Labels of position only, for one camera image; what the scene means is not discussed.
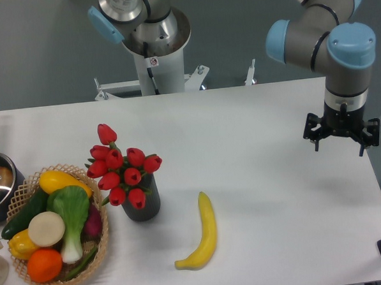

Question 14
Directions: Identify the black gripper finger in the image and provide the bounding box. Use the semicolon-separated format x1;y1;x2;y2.
303;113;329;152
354;118;380;157

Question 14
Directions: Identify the yellow squash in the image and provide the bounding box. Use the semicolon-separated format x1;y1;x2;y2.
38;170;93;198

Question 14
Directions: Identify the orange fruit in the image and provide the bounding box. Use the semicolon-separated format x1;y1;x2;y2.
27;248;63;283

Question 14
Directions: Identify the red tulip bouquet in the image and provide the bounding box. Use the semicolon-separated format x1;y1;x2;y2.
86;124;163;206

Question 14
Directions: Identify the green bean pod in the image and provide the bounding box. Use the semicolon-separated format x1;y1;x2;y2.
64;247;98;281

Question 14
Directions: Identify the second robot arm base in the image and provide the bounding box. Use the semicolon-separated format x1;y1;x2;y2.
87;0;191;57

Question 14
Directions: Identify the dark green cucumber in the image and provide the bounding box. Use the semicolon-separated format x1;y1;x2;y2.
1;188;49;240

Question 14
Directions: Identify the woven wicker basket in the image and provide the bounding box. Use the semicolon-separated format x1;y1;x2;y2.
6;164;109;285

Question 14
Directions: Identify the yellow banana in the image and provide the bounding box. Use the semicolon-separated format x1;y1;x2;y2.
174;192;218;271

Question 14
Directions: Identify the purple red onion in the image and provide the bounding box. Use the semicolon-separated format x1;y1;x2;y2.
83;204;102;238

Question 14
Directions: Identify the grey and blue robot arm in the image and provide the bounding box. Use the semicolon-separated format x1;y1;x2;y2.
265;0;380;155

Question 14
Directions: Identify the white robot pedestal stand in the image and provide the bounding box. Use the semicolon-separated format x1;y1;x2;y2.
94;34;210;101

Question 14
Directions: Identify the yellow bell pepper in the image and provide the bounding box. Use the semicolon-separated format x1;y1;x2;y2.
8;229;40;260

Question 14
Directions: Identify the dark grey ribbed vase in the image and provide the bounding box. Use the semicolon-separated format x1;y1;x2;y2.
122;174;161;222

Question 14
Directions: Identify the green bok choy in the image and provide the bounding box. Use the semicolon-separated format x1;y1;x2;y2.
47;185;89;264

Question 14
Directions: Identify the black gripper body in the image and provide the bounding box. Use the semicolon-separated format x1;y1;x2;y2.
317;103;368;140

